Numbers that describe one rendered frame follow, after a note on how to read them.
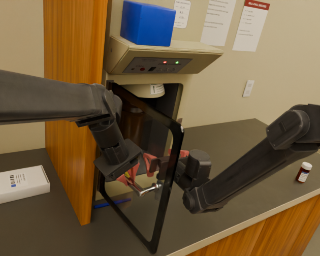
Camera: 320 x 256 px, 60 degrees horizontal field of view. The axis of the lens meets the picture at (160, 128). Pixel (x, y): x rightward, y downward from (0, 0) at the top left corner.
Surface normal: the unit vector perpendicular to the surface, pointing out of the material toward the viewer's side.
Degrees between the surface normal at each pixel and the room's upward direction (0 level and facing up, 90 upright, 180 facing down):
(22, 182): 0
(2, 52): 90
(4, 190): 0
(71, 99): 67
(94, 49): 90
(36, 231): 0
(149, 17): 90
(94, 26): 90
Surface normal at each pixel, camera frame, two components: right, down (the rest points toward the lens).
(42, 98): 0.97, -0.17
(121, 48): -0.83, 0.11
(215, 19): 0.53, 0.45
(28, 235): 0.17, -0.88
